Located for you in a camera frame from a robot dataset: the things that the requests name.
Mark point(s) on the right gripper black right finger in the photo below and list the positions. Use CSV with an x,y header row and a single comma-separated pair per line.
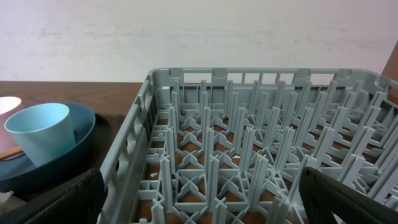
x,y
324,198

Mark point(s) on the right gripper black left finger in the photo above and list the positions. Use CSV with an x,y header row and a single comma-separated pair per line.
x,y
78,200

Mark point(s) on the grey plastic dishwasher rack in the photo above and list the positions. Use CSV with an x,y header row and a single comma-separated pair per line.
x,y
227,145

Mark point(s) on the dark blue plate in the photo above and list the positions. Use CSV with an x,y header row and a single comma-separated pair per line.
x,y
21,176

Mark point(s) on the light blue plastic cup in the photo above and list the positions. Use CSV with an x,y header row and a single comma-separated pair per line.
x,y
44,132

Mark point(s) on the dark brown serving tray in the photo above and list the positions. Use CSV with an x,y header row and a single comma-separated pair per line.
x,y
106,128

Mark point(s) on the wooden chopstick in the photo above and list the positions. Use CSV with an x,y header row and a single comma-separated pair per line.
x,y
15,151

